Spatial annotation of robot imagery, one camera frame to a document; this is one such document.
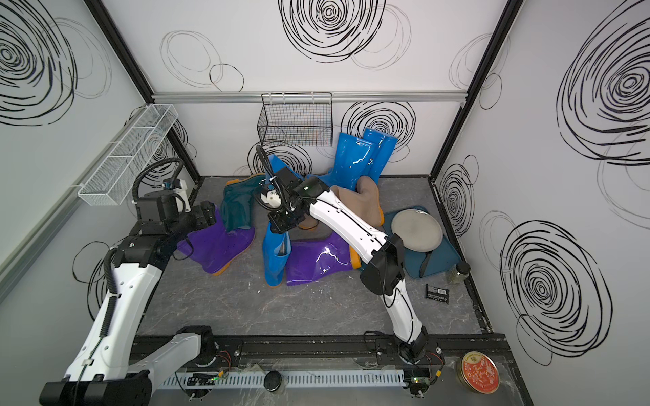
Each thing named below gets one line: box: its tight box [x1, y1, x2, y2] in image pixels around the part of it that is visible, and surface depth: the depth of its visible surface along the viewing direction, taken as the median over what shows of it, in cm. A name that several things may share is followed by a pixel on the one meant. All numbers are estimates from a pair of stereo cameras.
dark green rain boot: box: [220, 173, 266, 232], surface depth 108 cm
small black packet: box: [424, 283, 450, 305], surface depth 86 cm
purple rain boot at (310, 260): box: [286, 231, 353, 286], surface depth 88 cm
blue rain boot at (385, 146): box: [363, 127, 398, 185], surface depth 107 cm
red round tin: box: [457, 350, 501, 396], surface depth 69 cm
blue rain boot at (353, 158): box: [315, 132, 376, 192], surface depth 108 cm
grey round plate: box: [391, 208, 443, 253], surface depth 105 cm
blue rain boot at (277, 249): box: [262, 220, 292, 287], surface depth 74 cm
